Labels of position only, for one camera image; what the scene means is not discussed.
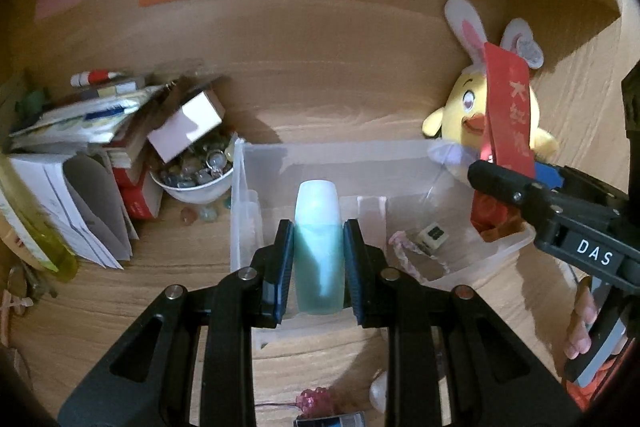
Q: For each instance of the white bowl of glass stones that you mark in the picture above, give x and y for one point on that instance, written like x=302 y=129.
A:
x=192 y=194

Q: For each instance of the brown glass pebble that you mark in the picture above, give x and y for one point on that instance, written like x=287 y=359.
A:
x=187 y=214

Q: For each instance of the teal glass pebble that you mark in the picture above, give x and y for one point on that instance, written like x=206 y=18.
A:
x=227 y=202

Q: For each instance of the person's right hand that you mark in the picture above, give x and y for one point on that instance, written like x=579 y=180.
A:
x=585 y=307

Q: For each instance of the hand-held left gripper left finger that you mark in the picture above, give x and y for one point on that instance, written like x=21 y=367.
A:
x=282 y=272

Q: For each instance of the mint green bottle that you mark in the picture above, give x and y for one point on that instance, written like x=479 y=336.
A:
x=317 y=217

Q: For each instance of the folded white paper leaflets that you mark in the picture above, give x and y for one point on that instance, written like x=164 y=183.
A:
x=75 y=207

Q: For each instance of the pale green glass pebble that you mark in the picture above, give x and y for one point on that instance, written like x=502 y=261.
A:
x=207 y=213

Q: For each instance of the clear plastic storage bin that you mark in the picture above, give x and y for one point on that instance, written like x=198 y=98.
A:
x=250 y=227

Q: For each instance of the small white cube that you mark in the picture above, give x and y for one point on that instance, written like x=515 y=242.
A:
x=431 y=238

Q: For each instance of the yellow chick plush toy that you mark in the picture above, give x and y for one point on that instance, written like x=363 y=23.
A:
x=462 y=107

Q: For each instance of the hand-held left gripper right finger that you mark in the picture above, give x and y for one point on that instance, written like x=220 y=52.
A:
x=355 y=272

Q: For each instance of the yellow-green spray bottle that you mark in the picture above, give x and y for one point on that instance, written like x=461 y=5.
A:
x=35 y=232

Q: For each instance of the small white cardboard box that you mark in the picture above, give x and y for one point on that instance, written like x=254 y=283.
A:
x=185 y=127

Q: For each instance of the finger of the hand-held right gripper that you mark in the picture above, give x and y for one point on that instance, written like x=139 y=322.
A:
x=505 y=187
x=550 y=174

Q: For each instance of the red tea packet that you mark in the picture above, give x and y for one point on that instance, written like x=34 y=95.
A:
x=510 y=107

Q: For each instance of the red boxes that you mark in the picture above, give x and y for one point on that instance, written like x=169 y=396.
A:
x=142 y=197

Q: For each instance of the stack of books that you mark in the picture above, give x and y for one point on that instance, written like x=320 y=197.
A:
x=90 y=117

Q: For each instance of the red white marker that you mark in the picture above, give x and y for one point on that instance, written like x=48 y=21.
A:
x=97 y=77

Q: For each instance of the person's right forearm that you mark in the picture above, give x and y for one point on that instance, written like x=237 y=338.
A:
x=582 y=396

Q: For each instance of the green small container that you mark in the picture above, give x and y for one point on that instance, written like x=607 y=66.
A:
x=34 y=103

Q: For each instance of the dark frame eyeglasses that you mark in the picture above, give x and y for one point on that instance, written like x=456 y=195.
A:
x=30 y=282

